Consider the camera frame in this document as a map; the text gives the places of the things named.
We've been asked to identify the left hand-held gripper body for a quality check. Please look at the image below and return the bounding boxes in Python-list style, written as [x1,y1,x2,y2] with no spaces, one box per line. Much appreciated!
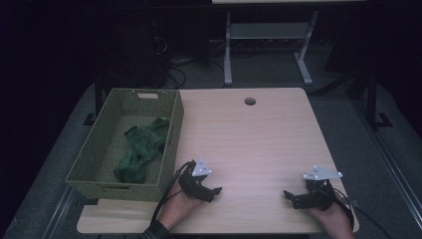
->
[178,156,213,201]

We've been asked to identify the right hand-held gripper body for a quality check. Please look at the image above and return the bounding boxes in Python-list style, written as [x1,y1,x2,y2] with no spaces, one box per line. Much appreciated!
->
[303,165,343,212]

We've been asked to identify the green fleece pet garment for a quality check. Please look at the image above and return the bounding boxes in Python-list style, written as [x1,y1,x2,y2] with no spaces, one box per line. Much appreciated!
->
[113,117,171,185]

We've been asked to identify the woven green basket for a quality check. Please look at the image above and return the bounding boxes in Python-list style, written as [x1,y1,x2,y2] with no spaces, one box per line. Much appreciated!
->
[65,88,185,203]

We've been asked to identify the person's left hand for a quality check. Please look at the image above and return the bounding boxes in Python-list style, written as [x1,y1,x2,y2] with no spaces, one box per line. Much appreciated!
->
[158,183,203,231]

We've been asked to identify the person's right hand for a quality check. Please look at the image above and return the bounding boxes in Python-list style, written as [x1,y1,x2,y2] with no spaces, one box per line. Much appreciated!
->
[307,195,356,239]

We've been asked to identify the black stand leg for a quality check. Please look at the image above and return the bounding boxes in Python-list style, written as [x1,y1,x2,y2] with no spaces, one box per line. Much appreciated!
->
[82,73,105,126]
[363,69,394,131]

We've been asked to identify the grey metal stand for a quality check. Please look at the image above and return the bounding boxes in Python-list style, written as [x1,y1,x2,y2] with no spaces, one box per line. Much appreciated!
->
[223,9,319,88]

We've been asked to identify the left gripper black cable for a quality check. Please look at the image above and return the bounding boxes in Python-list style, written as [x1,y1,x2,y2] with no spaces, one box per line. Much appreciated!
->
[149,159,197,227]

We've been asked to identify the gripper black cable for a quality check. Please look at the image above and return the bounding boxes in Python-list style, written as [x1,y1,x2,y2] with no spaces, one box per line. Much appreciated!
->
[326,187,355,231]
[149,159,197,227]

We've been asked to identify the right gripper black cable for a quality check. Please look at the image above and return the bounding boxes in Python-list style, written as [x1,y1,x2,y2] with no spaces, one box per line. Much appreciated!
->
[326,187,355,231]

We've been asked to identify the thin black cable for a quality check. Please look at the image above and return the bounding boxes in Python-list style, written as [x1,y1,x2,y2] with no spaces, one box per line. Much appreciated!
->
[356,203,394,239]

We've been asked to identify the metal floor rail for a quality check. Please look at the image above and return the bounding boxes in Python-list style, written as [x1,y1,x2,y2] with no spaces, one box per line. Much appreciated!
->
[351,99,422,230]
[41,185,79,239]

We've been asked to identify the bundle of floor cables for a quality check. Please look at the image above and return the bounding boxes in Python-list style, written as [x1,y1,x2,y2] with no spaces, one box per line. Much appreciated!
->
[150,34,188,90]

